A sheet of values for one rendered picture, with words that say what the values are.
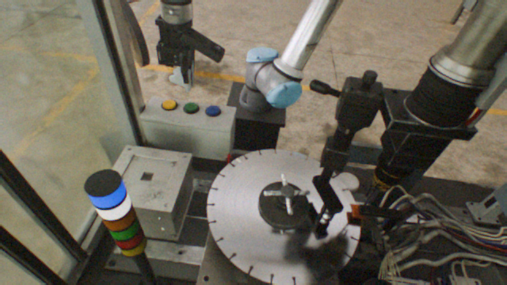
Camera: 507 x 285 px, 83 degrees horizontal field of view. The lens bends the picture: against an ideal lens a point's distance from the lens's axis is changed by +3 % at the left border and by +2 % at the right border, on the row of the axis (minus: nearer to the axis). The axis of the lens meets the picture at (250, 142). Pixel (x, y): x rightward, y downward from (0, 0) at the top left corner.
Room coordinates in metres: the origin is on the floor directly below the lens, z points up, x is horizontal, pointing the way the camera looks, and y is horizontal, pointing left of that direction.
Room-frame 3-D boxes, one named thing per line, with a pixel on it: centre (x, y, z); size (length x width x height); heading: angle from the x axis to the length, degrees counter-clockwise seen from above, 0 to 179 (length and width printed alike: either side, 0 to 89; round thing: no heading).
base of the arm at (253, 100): (0.96, -0.01, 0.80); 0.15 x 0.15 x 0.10
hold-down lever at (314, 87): (0.39, -0.13, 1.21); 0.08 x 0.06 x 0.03; 88
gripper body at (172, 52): (0.69, 0.22, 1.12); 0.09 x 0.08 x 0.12; 88
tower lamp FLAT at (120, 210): (0.21, 0.19, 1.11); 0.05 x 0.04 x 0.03; 178
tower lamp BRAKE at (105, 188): (0.21, 0.19, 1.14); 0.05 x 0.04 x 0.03; 178
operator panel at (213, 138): (0.68, 0.20, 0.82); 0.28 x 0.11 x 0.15; 88
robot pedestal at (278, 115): (0.96, -0.01, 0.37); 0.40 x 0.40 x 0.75; 88
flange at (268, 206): (0.34, -0.09, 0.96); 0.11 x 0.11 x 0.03
